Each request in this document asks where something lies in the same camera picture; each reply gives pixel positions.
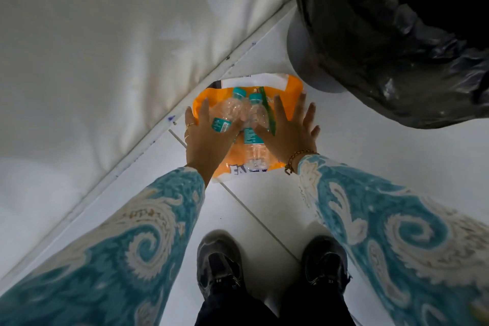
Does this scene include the gold bead bracelet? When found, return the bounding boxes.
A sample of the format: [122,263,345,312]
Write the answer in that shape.
[284,150,320,176]

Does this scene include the clear bottle with teal cap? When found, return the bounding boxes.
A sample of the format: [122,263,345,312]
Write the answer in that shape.
[242,93,273,171]
[210,87,248,135]

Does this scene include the grey trash bin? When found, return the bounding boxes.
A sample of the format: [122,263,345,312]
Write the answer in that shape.
[287,10,347,94]

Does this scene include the person's left hand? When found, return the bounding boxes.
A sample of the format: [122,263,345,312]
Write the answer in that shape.
[184,98,245,187]

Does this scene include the black shoe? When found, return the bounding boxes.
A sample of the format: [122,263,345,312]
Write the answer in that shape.
[196,230,245,300]
[301,236,352,294]

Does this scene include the black right shoe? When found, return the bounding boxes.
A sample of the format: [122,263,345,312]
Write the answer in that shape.
[301,236,352,294]

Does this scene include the person's right forearm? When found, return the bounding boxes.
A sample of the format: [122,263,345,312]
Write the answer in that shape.
[297,155,489,326]

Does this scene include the black trash bag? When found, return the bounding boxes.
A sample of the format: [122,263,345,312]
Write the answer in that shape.
[292,0,489,130]

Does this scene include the orange plastic bag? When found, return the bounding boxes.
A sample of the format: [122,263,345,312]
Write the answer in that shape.
[192,74,304,184]

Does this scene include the person's left forearm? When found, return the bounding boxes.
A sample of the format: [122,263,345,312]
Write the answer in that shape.
[0,167,206,326]

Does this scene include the black trousers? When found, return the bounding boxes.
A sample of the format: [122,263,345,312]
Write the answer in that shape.
[195,280,358,326]

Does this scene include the green plastic strip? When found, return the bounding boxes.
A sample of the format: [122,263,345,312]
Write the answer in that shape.
[259,87,277,136]

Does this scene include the person's right hand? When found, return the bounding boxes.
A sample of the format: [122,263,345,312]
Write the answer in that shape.
[251,91,321,167]

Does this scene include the black left shoe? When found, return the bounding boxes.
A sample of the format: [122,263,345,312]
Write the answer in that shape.
[196,230,245,300]

